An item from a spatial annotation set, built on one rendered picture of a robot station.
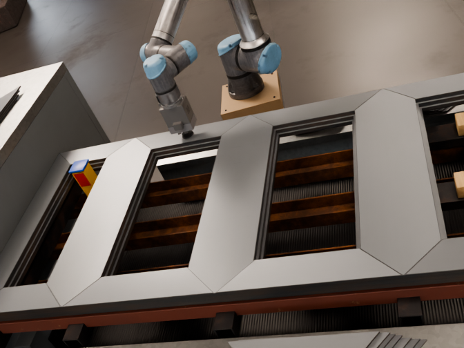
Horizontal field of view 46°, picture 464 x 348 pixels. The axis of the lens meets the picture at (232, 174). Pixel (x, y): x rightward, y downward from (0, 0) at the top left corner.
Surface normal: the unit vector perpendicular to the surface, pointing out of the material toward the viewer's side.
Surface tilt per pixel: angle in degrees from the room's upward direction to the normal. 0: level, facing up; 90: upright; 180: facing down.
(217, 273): 0
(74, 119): 90
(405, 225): 0
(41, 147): 90
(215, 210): 0
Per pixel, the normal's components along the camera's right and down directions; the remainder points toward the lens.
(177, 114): -0.13, 0.66
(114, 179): -0.32, -0.73
